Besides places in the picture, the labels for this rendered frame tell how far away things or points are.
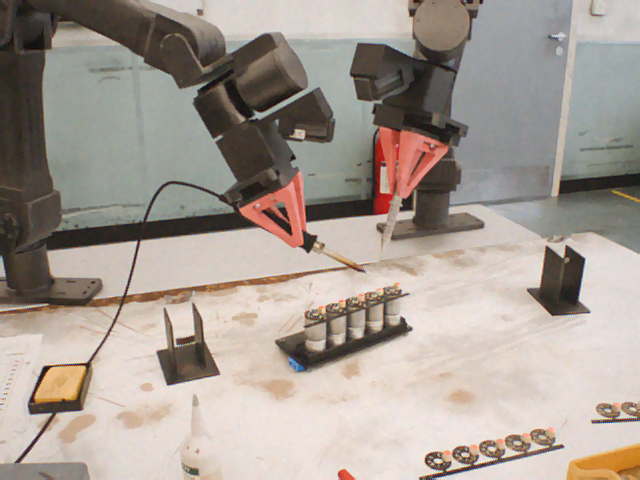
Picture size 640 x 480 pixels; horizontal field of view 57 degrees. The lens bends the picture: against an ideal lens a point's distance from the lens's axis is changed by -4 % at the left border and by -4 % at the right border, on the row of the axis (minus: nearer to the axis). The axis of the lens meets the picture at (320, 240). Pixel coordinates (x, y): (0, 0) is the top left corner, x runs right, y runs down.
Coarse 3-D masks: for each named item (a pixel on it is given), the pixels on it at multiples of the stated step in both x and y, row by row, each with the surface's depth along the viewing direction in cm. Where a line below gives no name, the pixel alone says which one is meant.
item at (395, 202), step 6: (408, 174) 72; (396, 186) 72; (396, 192) 72; (396, 198) 72; (390, 204) 73; (396, 204) 72; (390, 210) 73; (396, 210) 72; (390, 216) 72; (396, 216) 73; (390, 222) 73; (384, 228) 73; (390, 228) 73; (384, 234) 73; (390, 234) 73
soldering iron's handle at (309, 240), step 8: (224, 200) 73; (240, 200) 73; (272, 216) 73; (256, 224) 73; (280, 224) 72; (288, 224) 73; (288, 232) 72; (304, 232) 73; (304, 240) 72; (312, 240) 72; (304, 248) 73
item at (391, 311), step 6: (384, 294) 74; (396, 300) 74; (384, 306) 75; (390, 306) 74; (396, 306) 74; (384, 312) 75; (390, 312) 75; (396, 312) 75; (384, 318) 75; (390, 318) 75; (396, 318) 75; (390, 324) 75
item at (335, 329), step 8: (328, 312) 70; (336, 320) 70; (344, 320) 70; (328, 328) 70; (336, 328) 70; (344, 328) 71; (328, 336) 71; (336, 336) 70; (344, 336) 71; (336, 344) 71
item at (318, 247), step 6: (318, 246) 73; (324, 246) 73; (318, 252) 73; (324, 252) 73; (330, 252) 73; (336, 258) 73; (342, 258) 73; (348, 264) 73; (354, 264) 73; (360, 270) 73
